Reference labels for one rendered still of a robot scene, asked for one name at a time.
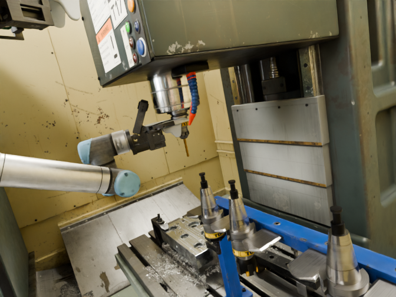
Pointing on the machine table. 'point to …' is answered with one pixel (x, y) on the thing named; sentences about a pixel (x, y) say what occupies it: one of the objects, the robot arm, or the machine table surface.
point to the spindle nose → (170, 93)
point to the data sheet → (99, 12)
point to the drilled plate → (176, 243)
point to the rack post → (231, 271)
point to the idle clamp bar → (303, 288)
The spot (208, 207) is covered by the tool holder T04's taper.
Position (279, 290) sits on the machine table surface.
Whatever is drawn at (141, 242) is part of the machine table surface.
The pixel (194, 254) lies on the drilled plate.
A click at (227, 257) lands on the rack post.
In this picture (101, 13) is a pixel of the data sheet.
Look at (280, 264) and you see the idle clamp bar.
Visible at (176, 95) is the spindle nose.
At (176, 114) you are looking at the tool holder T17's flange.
